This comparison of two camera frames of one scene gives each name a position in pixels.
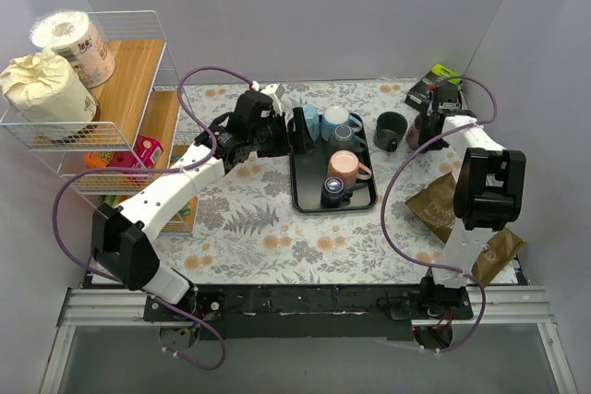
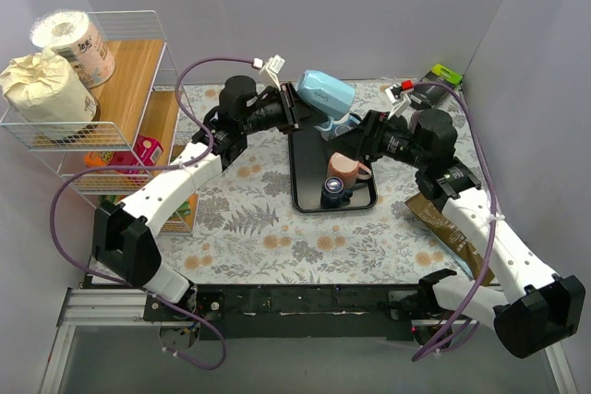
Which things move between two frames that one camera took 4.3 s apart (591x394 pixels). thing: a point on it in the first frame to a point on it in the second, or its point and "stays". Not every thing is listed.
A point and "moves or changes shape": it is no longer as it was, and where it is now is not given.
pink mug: (344, 164) stays
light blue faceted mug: (312, 118) moves or changes shape
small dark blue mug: (333, 193) stays
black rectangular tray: (309, 169) stays
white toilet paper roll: (74, 34) stays
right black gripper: (428, 131) to (369, 136)
